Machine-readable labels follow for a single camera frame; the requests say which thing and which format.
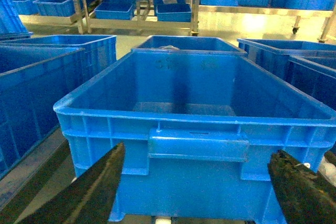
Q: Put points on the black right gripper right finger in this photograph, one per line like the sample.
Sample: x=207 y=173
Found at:
x=304 y=196

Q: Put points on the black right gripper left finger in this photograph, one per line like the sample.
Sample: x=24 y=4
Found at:
x=89 y=199

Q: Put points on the blue open crate centre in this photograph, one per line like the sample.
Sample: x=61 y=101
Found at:
x=198 y=130

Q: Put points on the blue crate right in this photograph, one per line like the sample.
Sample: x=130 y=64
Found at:
x=314 y=76

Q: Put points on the blue crate left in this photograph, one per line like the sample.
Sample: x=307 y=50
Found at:
x=32 y=80

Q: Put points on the blue crate behind centre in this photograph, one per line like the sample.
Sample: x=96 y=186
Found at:
x=190 y=45

